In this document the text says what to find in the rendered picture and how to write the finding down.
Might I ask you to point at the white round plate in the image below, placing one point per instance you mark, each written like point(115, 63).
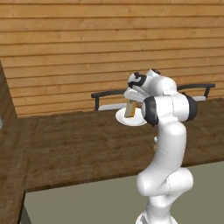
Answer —
point(128, 121)

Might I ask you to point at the toasted bread slice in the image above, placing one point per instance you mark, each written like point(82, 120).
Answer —
point(130, 109)

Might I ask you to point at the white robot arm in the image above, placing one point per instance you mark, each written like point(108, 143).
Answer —
point(169, 145)

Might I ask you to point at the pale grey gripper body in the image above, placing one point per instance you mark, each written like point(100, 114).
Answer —
point(134, 94)

